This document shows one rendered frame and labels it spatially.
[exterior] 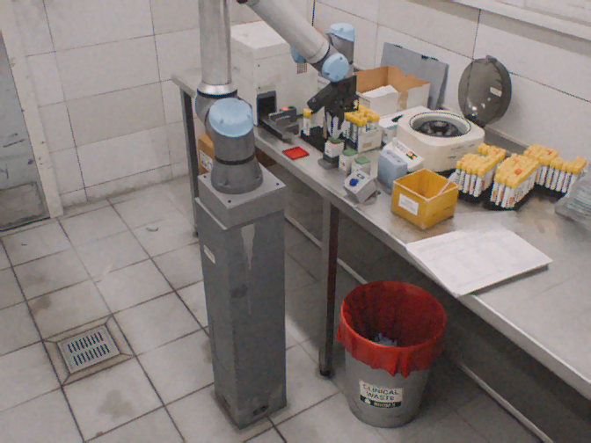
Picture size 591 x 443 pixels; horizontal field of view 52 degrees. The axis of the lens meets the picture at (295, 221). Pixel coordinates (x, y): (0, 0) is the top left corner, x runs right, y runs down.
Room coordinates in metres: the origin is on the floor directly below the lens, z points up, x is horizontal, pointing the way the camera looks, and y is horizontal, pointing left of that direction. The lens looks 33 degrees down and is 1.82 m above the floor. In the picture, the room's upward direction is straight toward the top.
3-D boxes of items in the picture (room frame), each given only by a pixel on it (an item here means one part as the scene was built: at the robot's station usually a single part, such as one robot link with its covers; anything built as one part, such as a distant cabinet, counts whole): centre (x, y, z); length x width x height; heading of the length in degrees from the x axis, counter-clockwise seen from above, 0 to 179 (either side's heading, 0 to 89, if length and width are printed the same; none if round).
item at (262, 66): (2.25, 0.10, 1.03); 0.31 x 0.27 x 0.30; 33
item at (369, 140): (1.97, -0.20, 0.91); 0.20 x 0.10 x 0.07; 33
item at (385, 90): (2.17, -0.31, 0.95); 0.29 x 0.25 x 0.15; 123
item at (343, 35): (1.80, -0.14, 1.27); 0.09 x 0.08 x 0.11; 113
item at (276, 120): (2.04, 0.07, 0.92); 0.21 x 0.07 x 0.05; 33
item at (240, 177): (1.54, 0.17, 1.00); 0.15 x 0.15 x 0.10
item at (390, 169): (1.64, -0.30, 0.92); 0.10 x 0.07 x 0.10; 25
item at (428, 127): (1.83, -0.47, 0.97); 0.15 x 0.15 x 0.07
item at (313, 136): (1.94, -0.10, 0.93); 0.17 x 0.09 x 0.11; 33
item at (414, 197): (1.48, -0.37, 0.93); 0.13 x 0.13 x 0.10; 37
